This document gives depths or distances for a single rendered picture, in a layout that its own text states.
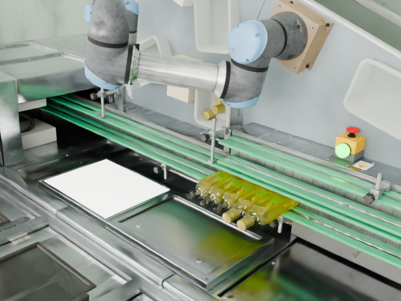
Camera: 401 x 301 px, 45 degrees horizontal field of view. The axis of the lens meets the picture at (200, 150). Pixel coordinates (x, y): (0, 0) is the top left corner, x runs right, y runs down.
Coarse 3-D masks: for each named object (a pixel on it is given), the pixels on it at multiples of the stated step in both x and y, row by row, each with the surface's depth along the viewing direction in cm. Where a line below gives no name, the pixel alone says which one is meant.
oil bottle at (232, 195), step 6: (246, 180) 167; (240, 186) 163; (246, 186) 163; (252, 186) 163; (258, 186) 165; (228, 192) 159; (234, 192) 159; (240, 192) 159; (246, 192) 160; (222, 198) 159; (228, 198) 157; (234, 198) 156; (234, 204) 157
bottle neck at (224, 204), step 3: (222, 201) 156; (225, 201) 156; (228, 201) 157; (216, 204) 154; (219, 204) 154; (222, 204) 155; (225, 204) 155; (228, 204) 156; (213, 207) 155; (216, 207) 156; (219, 207) 153; (222, 207) 154; (225, 207) 155; (228, 207) 157; (216, 210) 155; (219, 210) 154; (222, 210) 155
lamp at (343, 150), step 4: (340, 144) 153; (344, 144) 152; (336, 148) 153; (340, 148) 151; (344, 148) 151; (348, 148) 151; (336, 152) 153; (340, 152) 152; (344, 152) 151; (348, 152) 151; (340, 156) 152; (344, 156) 152
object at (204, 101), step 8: (200, 96) 191; (208, 96) 194; (200, 104) 192; (208, 104) 195; (216, 104) 193; (200, 112) 194; (224, 112) 191; (200, 120) 193; (208, 120) 193; (216, 120) 193; (224, 120) 192; (216, 128) 187
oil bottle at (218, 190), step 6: (228, 180) 167; (234, 180) 168; (240, 180) 168; (216, 186) 163; (222, 186) 163; (228, 186) 163; (234, 186) 164; (210, 192) 162; (216, 192) 160; (222, 192) 160; (216, 198) 160
